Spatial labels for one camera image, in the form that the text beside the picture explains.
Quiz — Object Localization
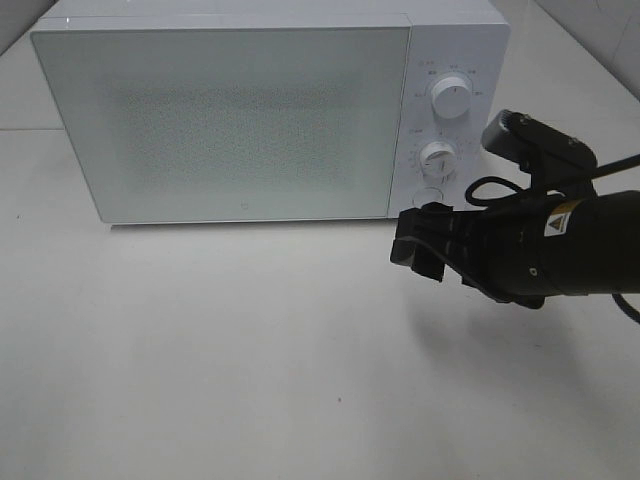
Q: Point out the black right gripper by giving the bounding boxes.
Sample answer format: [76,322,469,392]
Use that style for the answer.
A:
[390,200,550,308]

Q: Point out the round white door button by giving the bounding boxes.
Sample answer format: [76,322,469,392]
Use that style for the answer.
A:
[412,187,443,208]

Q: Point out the white timer knob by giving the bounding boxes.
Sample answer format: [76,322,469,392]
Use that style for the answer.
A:
[419,141,457,178]

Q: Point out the white microwave door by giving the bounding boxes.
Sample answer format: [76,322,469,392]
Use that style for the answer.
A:
[32,28,409,224]

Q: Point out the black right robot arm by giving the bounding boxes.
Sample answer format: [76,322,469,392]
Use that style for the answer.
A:
[390,191,639,309]

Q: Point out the upper white power knob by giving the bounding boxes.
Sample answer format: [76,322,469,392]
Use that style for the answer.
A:
[430,72,472,119]

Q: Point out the white microwave oven body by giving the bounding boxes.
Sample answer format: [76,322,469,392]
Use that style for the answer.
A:
[30,1,510,220]

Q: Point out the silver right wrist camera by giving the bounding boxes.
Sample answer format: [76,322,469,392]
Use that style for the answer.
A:
[481,109,597,173]

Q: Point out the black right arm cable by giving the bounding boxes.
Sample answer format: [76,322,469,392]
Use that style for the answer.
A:
[462,153,640,321]

